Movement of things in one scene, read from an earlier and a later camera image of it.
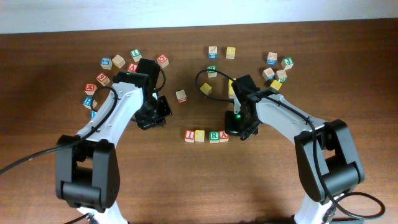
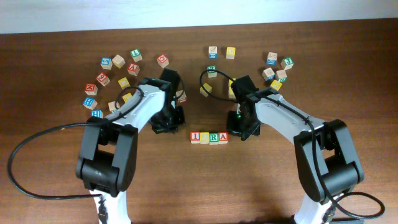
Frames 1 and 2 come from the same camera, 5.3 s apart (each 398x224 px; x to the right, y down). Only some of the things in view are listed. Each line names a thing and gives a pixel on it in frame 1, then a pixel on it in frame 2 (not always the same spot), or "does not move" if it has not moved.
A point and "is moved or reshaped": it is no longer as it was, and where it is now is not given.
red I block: (189, 135) is moved or reshaped
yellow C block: (199, 135) is moved or reshaped
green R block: (214, 136) does not move
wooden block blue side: (212, 53) does not move
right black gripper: (230, 127) does not move
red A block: (223, 137) does not move
